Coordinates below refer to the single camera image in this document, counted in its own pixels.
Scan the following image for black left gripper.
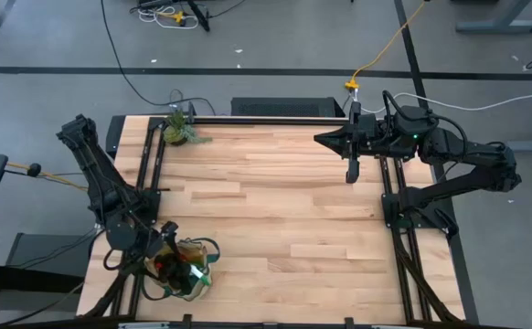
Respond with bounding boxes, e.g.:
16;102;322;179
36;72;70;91
143;220;196;295

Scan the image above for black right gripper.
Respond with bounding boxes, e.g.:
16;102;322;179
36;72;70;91
313;100;380;161

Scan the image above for green spray bottle white trigger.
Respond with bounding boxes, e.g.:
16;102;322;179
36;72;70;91
187;263;213;288

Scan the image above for black computer case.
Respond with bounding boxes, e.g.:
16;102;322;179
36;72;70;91
229;96;346;119

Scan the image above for black cart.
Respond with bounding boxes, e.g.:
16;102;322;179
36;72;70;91
0;231;94;328

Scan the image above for potted succulent plant dark pot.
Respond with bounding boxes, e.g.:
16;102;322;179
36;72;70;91
162;111;213;147

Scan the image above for black stand leg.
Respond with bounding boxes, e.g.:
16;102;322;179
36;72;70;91
184;0;212;33

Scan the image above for grey desk foot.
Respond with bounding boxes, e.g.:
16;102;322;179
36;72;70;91
454;0;532;35

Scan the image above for beige gardening bag green straps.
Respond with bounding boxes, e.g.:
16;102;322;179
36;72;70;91
140;235;221;302

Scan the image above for yellow floor cable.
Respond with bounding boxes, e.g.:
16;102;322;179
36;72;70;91
344;0;428;91

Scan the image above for black aluminium table frame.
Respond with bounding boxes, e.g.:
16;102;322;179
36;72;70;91
76;113;467;329

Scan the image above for white floor cable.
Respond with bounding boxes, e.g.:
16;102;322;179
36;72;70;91
351;84;532;115

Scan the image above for white and yellow cable bundle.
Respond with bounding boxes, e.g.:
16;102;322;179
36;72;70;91
130;0;202;31

